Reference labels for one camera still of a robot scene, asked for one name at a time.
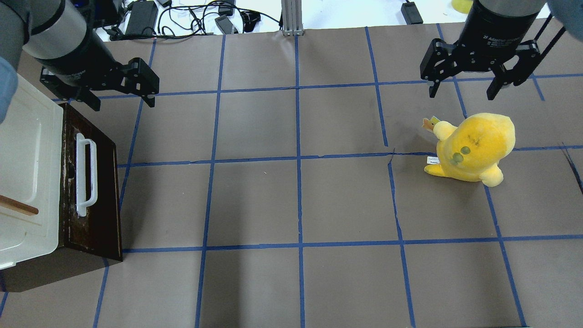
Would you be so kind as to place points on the black gripper near drawer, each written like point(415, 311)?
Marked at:
point(78, 58)

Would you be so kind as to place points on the black gripper near toy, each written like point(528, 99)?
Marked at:
point(488, 31)

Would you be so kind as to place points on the white drawer handle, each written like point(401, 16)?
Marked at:
point(86, 191)

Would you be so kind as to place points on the dark brown wooden drawer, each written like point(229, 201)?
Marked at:
point(85, 244)

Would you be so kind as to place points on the silver robot arm near drawer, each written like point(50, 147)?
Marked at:
point(41, 28)

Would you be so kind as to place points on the yellow object at edge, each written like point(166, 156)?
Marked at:
point(462, 6)

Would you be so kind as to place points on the black power adapter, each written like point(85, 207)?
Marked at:
point(142, 17)

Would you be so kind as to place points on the small black adapter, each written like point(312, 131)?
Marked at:
point(411, 13)

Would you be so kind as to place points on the cream white cabinet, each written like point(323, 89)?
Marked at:
point(30, 173)

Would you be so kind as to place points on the yellow plush dinosaur toy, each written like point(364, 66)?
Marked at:
point(472, 150)

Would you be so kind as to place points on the wooden stick handle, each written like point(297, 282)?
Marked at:
point(18, 206)

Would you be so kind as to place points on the aluminium frame post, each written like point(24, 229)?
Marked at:
point(291, 16)

